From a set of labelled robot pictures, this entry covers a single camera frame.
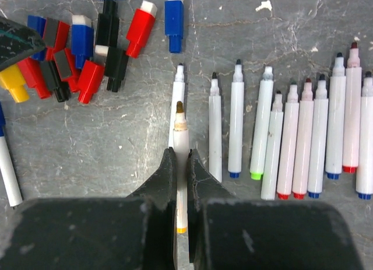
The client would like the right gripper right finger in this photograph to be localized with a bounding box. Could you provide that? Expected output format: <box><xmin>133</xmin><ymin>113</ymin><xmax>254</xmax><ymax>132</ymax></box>
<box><xmin>187</xmin><ymin>150</ymin><xmax>363</xmax><ymax>269</ymax></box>

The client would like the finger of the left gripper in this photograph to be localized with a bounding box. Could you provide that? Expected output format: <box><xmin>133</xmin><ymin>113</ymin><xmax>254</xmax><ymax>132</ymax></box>
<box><xmin>0</xmin><ymin>16</ymin><xmax>45</xmax><ymax>71</ymax></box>

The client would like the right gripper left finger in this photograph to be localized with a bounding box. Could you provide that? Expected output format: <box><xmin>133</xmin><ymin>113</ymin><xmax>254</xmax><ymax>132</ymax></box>
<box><xmin>1</xmin><ymin>148</ymin><xmax>177</xmax><ymax>269</ymax></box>

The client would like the green cap marker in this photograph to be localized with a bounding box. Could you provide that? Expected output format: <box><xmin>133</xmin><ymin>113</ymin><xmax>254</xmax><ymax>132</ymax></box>
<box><xmin>249</xmin><ymin>66</ymin><xmax>273</xmax><ymax>180</ymax></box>

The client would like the blue cap marker with eraser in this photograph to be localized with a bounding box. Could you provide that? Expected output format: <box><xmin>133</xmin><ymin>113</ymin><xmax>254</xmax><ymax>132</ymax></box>
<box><xmin>325</xmin><ymin>52</ymin><xmax>346</xmax><ymax>180</ymax></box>

